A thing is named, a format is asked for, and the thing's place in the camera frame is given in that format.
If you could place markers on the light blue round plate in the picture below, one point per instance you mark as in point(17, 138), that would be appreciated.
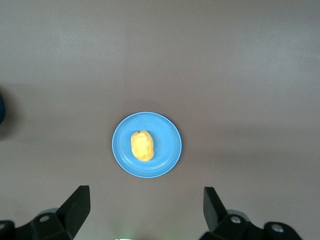
point(165, 140)

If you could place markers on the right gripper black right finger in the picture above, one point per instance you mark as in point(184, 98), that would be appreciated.
point(220, 220)

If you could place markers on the yellow potato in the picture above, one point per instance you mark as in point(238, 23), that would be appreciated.
point(142, 146)

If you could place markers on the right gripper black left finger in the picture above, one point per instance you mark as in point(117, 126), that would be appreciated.
point(71, 215)

